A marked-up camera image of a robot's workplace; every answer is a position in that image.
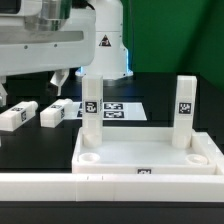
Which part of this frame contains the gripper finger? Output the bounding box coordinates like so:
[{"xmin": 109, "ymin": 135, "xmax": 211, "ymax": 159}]
[{"xmin": 0, "ymin": 76, "xmax": 8, "ymax": 107}]

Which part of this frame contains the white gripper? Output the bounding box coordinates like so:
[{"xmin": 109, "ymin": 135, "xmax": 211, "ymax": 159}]
[{"xmin": 0, "ymin": 0, "xmax": 96, "ymax": 96}]

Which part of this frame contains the white desk top tray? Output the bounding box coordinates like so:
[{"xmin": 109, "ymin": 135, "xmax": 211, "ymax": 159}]
[{"xmin": 72, "ymin": 127, "xmax": 216, "ymax": 175}]

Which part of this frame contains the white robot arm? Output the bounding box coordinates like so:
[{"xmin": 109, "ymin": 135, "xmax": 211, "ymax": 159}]
[{"xmin": 0, "ymin": 0, "xmax": 132, "ymax": 106}]

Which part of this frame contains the sheet of fiducial tags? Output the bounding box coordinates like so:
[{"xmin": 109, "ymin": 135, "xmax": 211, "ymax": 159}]
[{"xmin": 70, "ymin": 102, "xmax": 146, "ymax": 121}]

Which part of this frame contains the white L-shaped fence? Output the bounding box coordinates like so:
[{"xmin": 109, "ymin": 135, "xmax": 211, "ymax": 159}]
[{"xmin": 0, "ymin": 133, "xmax": 224, "ymax": 202}]

